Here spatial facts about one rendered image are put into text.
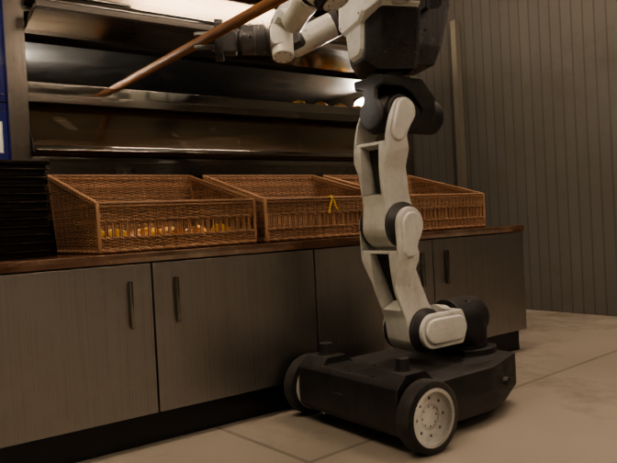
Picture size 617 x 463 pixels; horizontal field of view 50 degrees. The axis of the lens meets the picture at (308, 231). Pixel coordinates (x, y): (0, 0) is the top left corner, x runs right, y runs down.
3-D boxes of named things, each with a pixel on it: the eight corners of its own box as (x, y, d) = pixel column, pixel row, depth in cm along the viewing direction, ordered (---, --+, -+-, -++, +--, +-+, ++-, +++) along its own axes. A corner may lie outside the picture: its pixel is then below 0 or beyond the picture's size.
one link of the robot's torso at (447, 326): (423, 338, 230) (421, 300, 230) (469, 345, 214) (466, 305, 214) (381, 347, 218) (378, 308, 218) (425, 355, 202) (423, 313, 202)
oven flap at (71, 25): (36, 5, 214) (22, 32, 230) (420, 62, 320) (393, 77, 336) (35, -2, 215) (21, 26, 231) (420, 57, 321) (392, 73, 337)
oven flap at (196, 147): (33, 155, 226) (25, 104, 232) (404, 162, 332) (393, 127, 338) (36, 149, 223) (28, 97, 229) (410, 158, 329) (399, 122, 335)
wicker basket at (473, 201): (322, 234, 300) (319, 175, 299) (410, 229, 333) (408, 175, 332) (397, 233, 260) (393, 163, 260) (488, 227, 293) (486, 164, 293)
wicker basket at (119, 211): (48, 254, 228) (43, 174, 227) (194, 243, 262) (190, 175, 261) (97, 254, 189) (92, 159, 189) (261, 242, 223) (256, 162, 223)
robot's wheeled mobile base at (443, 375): (429, 375, 255) (424, 289, 254) (547, 400, 213) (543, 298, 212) (295, 411, 217) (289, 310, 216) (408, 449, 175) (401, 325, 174)
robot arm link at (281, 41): (255, 49, 189) (295, 48, 190) (253, 17, 192) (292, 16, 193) (256, 71, 200) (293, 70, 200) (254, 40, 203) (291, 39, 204)
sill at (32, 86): (23, 95, 231) (23, 84, 231) (394, 120, 338) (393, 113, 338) (28, 92, 226) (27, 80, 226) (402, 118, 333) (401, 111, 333)
